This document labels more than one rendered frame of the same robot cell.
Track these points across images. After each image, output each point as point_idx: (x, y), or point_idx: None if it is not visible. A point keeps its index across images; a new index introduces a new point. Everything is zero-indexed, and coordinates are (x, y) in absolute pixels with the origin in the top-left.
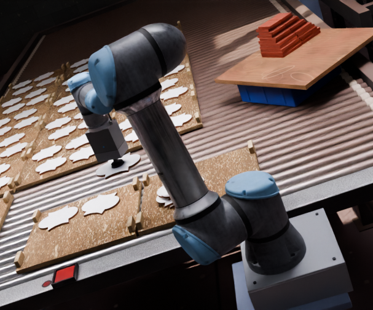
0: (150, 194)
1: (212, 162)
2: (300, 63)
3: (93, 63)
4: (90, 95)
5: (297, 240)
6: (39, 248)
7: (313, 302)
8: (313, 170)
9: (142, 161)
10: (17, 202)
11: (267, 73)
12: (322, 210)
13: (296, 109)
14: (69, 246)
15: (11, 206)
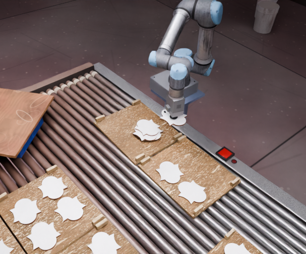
0: (151, 149)
1: (114, 133)
2: (13, 108)
3: (221, 4)
4: (191, 58)
5: None
6: (220, 182)
7: None
8: (115, 94)
9: (109, 186)
10: None
11: (22, 121)
12: (151, 76)
13: (44, 122)
14: (209, 164)
15: None
